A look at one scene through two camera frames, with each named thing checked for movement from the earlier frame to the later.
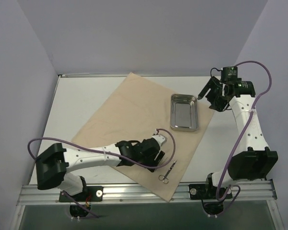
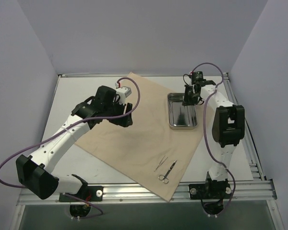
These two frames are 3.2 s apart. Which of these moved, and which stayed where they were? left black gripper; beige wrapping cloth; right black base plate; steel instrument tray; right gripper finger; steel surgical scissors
Moved: left black gripper; right gripper finger
Stayed: steel instrument tray; beige wrapping cloth; right black base plate; steel surgical scissors
